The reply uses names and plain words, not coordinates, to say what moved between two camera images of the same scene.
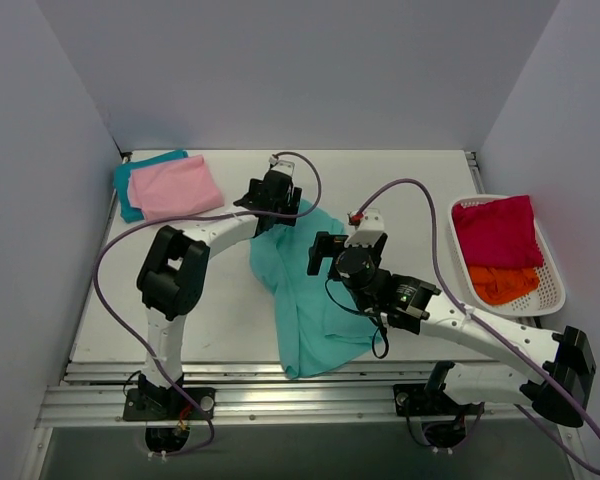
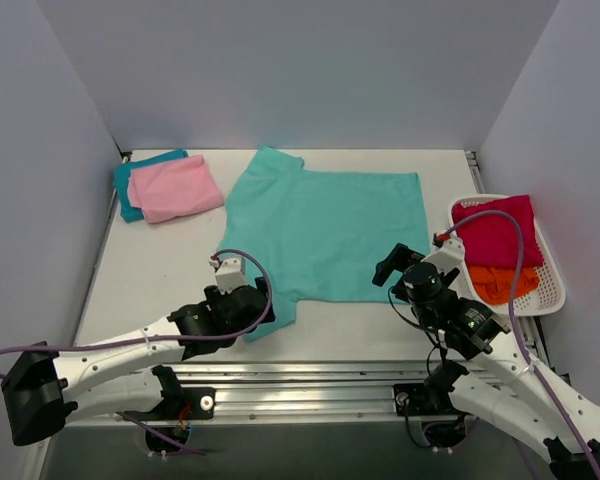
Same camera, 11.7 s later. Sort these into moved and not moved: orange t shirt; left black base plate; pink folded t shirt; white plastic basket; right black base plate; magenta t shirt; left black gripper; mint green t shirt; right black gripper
Moved: left black gripper; right black gripper; mint green t shirt
Not moved: magenta t shirt; pink folded t shirt; left black base plate; white plastic basket; right black base plate; orange t shirt
